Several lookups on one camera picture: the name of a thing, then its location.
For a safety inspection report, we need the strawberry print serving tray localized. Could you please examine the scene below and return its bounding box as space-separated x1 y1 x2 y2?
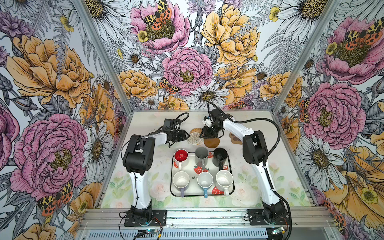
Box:
171 150 235 198

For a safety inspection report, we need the multicolour braided coaster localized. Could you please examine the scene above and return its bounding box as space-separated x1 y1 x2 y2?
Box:
187 133 204 146

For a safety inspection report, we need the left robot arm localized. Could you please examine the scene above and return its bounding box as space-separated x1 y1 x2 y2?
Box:
121 130 190 227

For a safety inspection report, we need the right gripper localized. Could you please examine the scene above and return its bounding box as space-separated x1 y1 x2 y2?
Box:
199 122 223 139

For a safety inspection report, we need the black mug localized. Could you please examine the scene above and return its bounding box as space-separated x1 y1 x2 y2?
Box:
213 148 228 171

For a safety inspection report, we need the plain round wooden coaster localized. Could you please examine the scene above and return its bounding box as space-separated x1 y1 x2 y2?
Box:
204 138 220 149

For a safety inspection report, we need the white mug blue handle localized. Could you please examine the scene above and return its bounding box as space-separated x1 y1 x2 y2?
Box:
197 172 214 199

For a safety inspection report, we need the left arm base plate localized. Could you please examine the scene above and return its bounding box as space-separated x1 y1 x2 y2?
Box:
124 210 168 227

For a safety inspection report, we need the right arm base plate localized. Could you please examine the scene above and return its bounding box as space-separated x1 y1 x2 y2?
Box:
244 209 291 226

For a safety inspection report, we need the aluminium front rail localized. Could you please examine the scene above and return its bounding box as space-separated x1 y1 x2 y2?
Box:
79 207 335 230

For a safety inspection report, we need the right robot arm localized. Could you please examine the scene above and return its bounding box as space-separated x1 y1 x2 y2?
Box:
200 108 292 224

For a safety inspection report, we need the woven rattan coaster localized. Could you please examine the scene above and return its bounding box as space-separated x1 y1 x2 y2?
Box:
190 128 202 135

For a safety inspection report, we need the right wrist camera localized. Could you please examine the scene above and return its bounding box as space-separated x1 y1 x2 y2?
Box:
203 117 212 128

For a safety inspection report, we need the green circuit board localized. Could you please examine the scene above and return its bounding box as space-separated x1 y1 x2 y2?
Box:
136 229 161 238

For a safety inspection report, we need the red interior mug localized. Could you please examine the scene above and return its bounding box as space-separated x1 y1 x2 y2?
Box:
174 149 189 171

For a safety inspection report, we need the paw shaped wooden coaster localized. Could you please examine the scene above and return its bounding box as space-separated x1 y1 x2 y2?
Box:
229 133 242 145

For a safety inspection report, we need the white mug purple handle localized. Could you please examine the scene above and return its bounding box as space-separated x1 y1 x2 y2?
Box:
173 171 190 198

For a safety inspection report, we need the grey mug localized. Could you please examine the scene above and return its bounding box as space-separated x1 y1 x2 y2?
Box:
195 147 209 170

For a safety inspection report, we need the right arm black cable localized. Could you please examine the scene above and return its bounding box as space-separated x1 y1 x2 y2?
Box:
206 101 293 240

